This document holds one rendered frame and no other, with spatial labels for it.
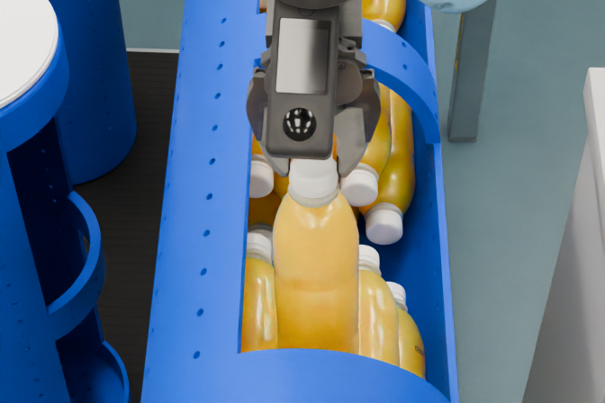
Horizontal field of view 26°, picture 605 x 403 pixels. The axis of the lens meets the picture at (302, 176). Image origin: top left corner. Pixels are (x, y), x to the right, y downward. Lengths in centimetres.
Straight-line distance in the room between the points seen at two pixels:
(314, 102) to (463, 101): 190
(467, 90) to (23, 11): 132
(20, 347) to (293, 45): 107
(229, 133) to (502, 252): 152
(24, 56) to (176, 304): 53
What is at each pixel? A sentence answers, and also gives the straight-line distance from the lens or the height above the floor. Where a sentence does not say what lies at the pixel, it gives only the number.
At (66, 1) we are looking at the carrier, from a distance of 229.
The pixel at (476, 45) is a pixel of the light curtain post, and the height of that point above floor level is 29.
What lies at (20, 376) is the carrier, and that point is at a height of 50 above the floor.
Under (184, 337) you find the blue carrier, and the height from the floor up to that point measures 120.
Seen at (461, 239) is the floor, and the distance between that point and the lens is 271.
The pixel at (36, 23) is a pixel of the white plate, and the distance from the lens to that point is 163.
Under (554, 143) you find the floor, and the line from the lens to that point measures 291.
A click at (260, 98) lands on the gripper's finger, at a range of 97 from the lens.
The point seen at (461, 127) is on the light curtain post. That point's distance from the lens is 285.
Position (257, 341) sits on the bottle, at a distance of 117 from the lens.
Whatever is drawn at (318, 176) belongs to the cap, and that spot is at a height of 135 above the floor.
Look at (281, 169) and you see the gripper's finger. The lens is 103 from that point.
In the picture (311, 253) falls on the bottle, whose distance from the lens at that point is 105.
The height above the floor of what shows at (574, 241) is 94.
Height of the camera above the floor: 212
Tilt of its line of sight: 49 degrees down
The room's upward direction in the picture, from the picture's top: straight up
